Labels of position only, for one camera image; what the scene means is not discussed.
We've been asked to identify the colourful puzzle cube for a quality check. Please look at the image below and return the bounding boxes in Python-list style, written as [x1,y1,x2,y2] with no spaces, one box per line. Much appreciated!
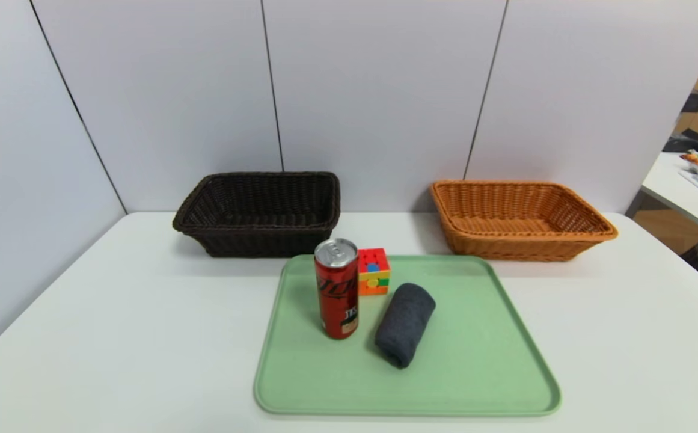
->
[358,248,391,296]

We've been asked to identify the red soda can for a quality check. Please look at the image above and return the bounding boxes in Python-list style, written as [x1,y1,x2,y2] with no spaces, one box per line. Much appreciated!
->
[314,238,360,340]

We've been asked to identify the dark grey towel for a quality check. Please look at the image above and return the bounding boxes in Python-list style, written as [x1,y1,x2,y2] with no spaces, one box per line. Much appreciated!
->
[375,283,437,370]

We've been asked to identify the dark brown wicker basket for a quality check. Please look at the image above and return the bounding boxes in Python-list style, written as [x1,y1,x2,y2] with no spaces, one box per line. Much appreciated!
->
[172,171,341,259]

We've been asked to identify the orange wicker basket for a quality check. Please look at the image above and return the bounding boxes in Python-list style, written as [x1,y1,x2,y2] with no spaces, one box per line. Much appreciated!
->
[431,180,619,262]

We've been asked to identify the light green plastic tray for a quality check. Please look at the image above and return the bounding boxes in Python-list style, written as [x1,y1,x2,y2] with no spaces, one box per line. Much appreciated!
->
[253,254,562,417]

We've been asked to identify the white round-edged side table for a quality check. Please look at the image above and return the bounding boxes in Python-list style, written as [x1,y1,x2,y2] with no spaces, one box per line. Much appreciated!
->
[641,152,698,238]

